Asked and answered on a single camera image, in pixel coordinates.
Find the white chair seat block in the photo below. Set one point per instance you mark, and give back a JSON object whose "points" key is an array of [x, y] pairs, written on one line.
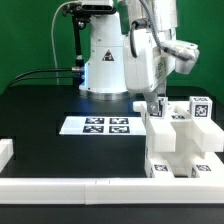
{"points": [[176, 160]]}

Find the small white cube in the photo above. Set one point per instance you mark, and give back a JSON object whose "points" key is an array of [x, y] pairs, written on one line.
{"points": [[200, 107]]}

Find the white cube nut with tag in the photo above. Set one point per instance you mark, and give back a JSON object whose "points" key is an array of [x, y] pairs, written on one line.
{"points": [[162, 108]]}

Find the white flat chair panel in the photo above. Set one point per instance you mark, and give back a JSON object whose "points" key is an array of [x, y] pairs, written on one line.
{"points": [[98, 125]]}

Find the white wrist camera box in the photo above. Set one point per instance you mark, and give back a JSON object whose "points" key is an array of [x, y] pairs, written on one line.
{"points": [[185, 53]]}

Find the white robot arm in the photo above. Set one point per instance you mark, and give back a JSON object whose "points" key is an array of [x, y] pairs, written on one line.
{"points": [[104, 76]]}

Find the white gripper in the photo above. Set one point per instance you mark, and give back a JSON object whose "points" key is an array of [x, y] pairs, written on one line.
{"points": [[148, 70]]}

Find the white chair side frame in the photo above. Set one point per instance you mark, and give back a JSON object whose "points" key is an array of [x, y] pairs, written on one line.
{"points": [[207, 134]]}

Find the white border fence frame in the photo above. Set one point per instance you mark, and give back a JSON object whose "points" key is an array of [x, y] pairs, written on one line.
{"points": [[95, 170]]}

